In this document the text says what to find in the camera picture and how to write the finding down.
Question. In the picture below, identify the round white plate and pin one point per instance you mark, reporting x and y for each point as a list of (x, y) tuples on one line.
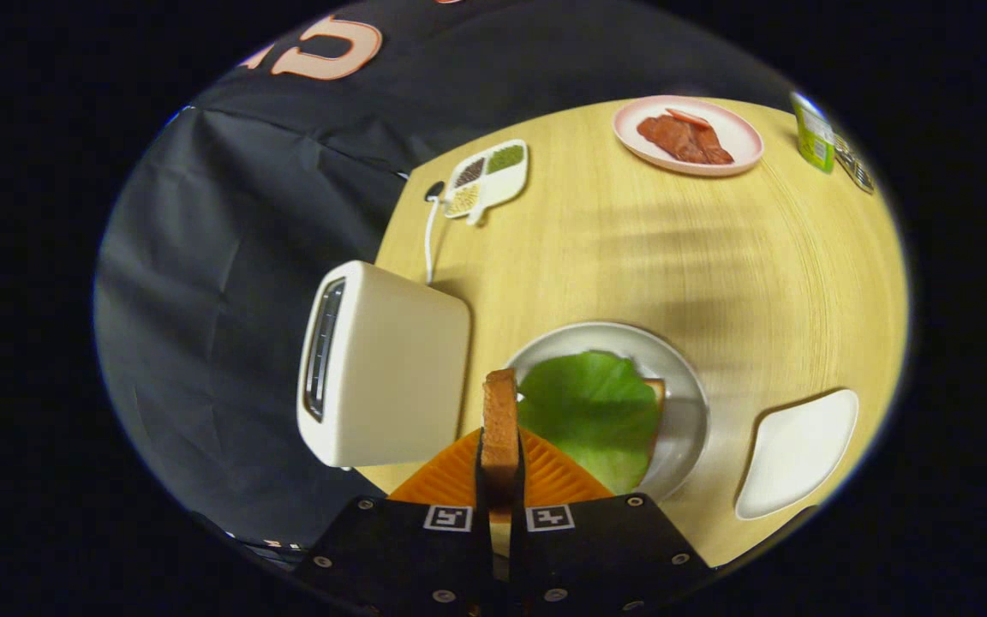
[(682, 403)]

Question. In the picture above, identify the white divided seasoning dish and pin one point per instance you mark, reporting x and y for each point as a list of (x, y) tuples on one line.
[(502, 184)]

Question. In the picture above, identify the white curved plate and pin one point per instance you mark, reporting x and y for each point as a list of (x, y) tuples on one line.
[(798, 454)]

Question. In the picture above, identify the green bottle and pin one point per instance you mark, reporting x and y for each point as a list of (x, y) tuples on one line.
[(815, 137)]

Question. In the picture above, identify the red meat slices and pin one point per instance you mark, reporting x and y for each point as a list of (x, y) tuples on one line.
[(682, 139)]

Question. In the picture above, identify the toasted bread slice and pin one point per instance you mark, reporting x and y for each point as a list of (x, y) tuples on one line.
[(500, 420)]

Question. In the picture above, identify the orange sausage slice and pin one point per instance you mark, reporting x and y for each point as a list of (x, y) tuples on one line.
[(689, 118)]

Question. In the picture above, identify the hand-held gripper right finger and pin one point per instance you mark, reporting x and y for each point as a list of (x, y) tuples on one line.
[(596, 557)]

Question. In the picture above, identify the green lettuce leaf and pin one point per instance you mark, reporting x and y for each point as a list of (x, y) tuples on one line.
[(588, 411)]

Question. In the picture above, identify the white toaster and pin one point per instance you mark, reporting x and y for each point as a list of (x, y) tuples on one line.
[(391, 368)]

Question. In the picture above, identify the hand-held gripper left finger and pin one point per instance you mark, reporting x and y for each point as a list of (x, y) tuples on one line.
[(408, 557)]

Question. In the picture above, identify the pink plate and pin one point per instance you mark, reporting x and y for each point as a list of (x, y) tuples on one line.
[(746, 141)]

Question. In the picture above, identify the black round table grommet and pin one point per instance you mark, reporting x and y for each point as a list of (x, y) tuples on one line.
[(434, 190)]

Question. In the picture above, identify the bread slice with brown crust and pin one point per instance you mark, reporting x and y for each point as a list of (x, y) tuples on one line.
[(655, 392)]

